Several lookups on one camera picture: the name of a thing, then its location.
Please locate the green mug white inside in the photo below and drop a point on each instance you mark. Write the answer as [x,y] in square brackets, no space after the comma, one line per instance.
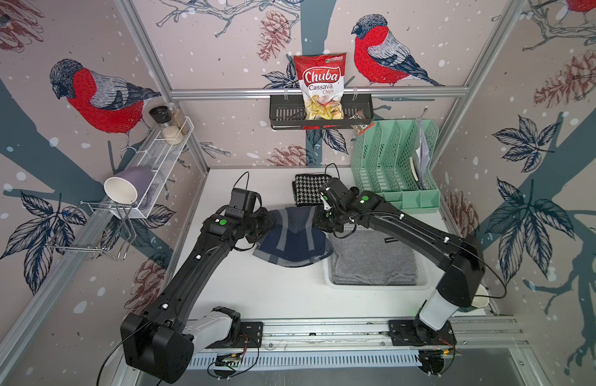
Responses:
[481,298]

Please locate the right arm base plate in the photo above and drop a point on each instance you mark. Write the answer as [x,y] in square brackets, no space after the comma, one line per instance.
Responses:
[408,332]

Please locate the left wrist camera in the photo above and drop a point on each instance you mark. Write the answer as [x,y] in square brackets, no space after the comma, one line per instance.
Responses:
[242,202]

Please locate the wire cup holder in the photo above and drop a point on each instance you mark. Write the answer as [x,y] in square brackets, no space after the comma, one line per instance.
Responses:
[103,229]

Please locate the Chuba cassava chips bag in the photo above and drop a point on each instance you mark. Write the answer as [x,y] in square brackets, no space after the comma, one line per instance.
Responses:
[321,80]

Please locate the white plastic basket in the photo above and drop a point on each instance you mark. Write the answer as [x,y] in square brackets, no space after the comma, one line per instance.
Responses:
[424,277]

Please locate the houndstooth folded scarf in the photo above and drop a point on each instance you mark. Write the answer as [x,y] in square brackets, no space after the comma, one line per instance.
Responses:
[306,189]

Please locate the black wall basket shelf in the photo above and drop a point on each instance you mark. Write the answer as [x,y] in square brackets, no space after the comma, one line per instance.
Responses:
[293,113]

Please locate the grey knitted scarf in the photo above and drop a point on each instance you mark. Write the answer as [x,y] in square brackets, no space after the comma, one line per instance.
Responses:
[367,258]

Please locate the glass jar on shelf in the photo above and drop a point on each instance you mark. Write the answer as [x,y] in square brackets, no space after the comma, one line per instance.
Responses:
[178,117]

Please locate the white wire wall shelf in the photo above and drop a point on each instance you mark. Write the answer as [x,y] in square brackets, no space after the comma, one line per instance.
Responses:
[160,156]

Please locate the purple cup white inside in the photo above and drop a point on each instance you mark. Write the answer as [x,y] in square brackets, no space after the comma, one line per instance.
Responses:
[128,185]

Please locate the mint green desk organizer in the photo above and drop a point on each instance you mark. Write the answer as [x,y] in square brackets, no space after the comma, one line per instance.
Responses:
[385,158]

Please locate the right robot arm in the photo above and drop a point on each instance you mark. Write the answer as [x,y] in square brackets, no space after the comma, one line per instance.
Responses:
[458,258]

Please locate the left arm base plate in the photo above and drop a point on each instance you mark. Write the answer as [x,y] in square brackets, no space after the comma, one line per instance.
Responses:
[248,335]

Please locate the black lid jar on shelf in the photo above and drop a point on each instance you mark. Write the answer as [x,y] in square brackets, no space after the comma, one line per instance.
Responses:
[161,115]

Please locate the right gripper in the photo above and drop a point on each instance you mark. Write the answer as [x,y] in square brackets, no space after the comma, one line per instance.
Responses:
[316,221]

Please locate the snack packet in black shelf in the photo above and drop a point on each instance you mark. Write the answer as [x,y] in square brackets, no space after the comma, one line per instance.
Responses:
[360,124]

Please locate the navy plaid scarf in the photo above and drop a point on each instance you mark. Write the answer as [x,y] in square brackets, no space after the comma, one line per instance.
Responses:
[293,242]

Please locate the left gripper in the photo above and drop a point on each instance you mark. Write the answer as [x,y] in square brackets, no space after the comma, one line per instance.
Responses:
[268,223]

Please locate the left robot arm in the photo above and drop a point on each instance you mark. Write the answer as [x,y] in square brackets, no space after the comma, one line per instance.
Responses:
[155,341]

